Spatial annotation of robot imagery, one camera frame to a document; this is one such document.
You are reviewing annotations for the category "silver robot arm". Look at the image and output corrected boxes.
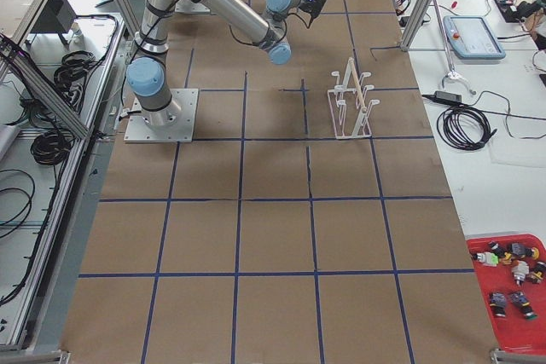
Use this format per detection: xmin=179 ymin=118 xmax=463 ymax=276
xmin=125 ymin=0 xmax=327 ymax=129

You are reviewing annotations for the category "teach pendant tablet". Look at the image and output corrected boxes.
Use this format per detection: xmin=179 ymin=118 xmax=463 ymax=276
xmin=443 ymin=15 xmax=506 ymax=60

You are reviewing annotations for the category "black power adapter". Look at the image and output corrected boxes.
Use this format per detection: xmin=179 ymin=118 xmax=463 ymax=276
xmin=421 ymin=90 xmax=462 ymax=106

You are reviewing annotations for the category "brown paper table cover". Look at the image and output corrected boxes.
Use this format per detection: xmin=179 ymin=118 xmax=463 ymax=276
xmin=61 ymin=0 xmax=496 ymax=363

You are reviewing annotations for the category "red parts tray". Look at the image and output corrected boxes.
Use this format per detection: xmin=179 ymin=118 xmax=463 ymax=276
xmin=467 ymin=234 xmax=545 ymax=355

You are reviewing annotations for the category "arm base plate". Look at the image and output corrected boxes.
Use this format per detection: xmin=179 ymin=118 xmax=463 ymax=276
xmin=175 ymin=0 xmax=211 ymax=14
xmin=124 ymin=89 xmax=199 ymax=143

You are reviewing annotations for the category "white wire cup rack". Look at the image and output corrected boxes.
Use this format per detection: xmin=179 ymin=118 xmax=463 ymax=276
xmin=327 ymin=57 xmax=380 ymax=140

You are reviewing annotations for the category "green handled reacher grabber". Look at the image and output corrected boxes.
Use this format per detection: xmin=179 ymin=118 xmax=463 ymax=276
xmin=433 ymin=1 xmax=478 ymax=96

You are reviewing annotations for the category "coiled black cable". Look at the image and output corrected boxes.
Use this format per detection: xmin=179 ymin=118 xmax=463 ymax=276
xmin=441 ymin=106 xmax=498 ymax=152

